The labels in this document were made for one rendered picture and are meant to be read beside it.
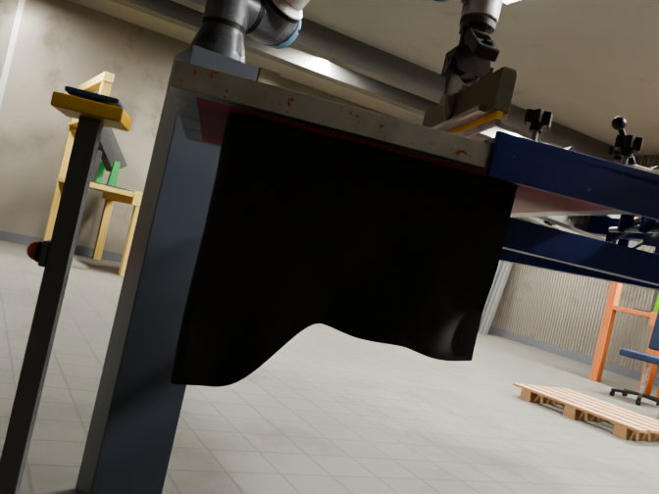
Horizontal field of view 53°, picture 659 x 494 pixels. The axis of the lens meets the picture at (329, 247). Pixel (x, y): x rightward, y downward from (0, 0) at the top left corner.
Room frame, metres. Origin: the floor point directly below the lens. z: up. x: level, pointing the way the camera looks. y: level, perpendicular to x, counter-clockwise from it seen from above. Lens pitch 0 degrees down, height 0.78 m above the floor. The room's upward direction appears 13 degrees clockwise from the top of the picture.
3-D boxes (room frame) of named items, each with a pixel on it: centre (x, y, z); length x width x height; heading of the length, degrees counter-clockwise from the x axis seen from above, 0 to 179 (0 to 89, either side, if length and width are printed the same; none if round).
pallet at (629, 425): (4.84, -2.19, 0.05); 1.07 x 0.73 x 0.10; 32
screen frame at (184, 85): (1.27, -0.07, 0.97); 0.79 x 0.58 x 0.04; 100
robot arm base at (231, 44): (1.74, 0.40, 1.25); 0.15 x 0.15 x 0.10
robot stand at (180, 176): (1.74, 0.40, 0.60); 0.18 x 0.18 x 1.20; 28
